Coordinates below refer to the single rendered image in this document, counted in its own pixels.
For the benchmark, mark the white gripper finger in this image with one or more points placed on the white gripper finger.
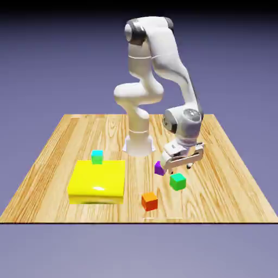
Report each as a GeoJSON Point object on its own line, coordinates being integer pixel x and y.
{"type": "Point", "coordinates": [189, 166]}
{"type": "Point", "coordinates": [171, 171]}

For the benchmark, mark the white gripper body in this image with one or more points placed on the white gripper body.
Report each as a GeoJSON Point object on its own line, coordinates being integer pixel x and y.
{"type": "Point", "coordinates": [184, 158]}

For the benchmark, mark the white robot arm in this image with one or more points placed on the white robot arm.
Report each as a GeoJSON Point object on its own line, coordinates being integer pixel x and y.
{"type": "Point", "coordinates": [139, 65]}

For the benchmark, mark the small purple cube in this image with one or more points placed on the small purple cube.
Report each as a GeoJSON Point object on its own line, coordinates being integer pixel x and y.
{"type": "Point", "coordinates": [159, 169]}

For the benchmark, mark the small green cube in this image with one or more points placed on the small green cube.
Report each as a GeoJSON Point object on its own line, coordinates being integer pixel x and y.
{"type": "Point", "coordinates": [177, 182]}

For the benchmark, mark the small orange cube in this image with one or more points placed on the small orange cube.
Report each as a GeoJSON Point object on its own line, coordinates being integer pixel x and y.
{"type": "Point", "coordinates": [149, 201]}

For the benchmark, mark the small cyan cube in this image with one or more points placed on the small cyan cube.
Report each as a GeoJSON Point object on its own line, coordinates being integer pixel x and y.
{"type": "Point", "coordinates": [97, 156]}

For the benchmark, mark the large yellow box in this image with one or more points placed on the large yellow box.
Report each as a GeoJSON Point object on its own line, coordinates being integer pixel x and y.
{"type": "Point", "coordinates": [97, 181]}

